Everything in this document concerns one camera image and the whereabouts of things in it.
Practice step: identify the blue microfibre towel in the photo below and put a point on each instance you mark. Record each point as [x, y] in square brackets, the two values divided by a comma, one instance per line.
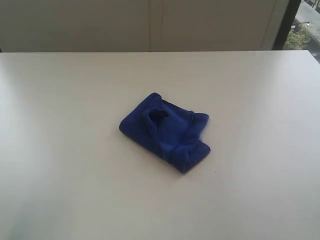
[168, 131]

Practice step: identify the dark window frame post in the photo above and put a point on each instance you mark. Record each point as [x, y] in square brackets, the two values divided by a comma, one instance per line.
[286, 23]

